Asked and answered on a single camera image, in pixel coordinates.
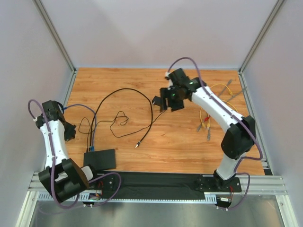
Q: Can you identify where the black braided ethernet cable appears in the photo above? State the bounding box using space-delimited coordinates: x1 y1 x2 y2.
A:
88 88 154 149

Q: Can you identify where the blue ethernet cable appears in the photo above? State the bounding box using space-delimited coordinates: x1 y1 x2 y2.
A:
62 104 97 152

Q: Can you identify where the black network switch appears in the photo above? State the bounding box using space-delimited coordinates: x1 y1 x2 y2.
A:
83 149 116 171

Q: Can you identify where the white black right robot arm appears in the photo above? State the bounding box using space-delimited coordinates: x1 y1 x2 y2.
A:
158 68 256 189

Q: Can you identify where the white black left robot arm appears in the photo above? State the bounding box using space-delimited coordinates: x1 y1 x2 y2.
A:
36 100 93 203

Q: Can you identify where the black power adapter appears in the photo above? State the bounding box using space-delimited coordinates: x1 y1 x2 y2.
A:
152 96 162 106

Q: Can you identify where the black power cable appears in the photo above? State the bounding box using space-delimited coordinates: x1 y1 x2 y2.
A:
78 110 166 139

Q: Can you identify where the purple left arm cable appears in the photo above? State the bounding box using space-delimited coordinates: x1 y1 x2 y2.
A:
27 99 123 209

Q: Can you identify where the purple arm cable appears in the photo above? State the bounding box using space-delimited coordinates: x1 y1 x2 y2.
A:
27 99 123 209
167 56 264 211

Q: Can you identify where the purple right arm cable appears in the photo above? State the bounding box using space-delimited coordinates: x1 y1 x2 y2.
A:
167 56 264 211

